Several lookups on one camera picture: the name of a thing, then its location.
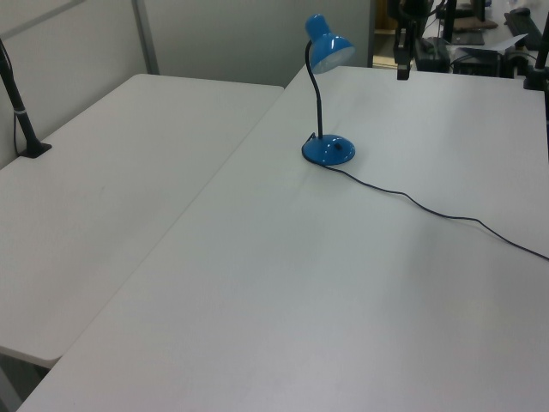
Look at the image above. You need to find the thin black upright pole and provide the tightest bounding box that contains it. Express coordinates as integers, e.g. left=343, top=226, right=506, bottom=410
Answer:
left=441, top=0, right=458, bottom=45

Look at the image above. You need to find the black computer keyboard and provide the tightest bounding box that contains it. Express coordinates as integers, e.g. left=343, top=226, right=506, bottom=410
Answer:
left=503, top=10, right=544, bottom=49

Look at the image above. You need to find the white paper sheet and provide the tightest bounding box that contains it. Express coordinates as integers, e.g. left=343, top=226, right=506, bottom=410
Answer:
left=454, top=33, right=531, bottom=55

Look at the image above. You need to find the black equipment box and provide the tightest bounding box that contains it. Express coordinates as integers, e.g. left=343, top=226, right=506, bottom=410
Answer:
left=451, top=52, right=504, bottom=79

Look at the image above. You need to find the black clamped camera pole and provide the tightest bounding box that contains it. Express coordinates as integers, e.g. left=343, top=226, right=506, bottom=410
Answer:
left=0, top=37, right=53, bottom=159
left=522, top=0, right=549, bottom=92

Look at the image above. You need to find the black device with green light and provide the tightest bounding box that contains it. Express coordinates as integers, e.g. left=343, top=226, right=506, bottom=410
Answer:
left=417, top=36, right=452, bottom=72

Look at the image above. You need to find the blue gooseneck desk lamp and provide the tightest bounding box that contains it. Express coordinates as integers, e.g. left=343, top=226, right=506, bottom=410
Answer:
left=301, top=14, right=358, bottom=167

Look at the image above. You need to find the flat black tablet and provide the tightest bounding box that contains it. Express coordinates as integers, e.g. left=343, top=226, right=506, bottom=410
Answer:
left=449, top=32, right=486, bottom=46

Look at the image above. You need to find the dark brown desk mat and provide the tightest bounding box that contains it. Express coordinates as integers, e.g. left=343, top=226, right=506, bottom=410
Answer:
left=454, top=16, right=499, bottom=33

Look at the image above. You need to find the black lamp power cable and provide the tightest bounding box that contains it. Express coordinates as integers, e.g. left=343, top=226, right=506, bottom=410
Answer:
left=305, top=133, right=549, bottom=262

